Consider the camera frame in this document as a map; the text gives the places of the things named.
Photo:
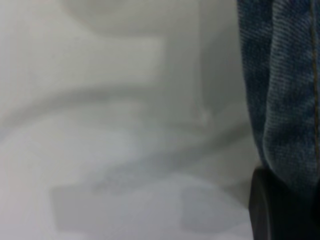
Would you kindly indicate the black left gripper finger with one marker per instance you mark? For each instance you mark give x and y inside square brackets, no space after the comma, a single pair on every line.
[280,215]

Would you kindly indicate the blue denim jeans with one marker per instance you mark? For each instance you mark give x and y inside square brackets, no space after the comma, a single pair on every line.
[287,87]

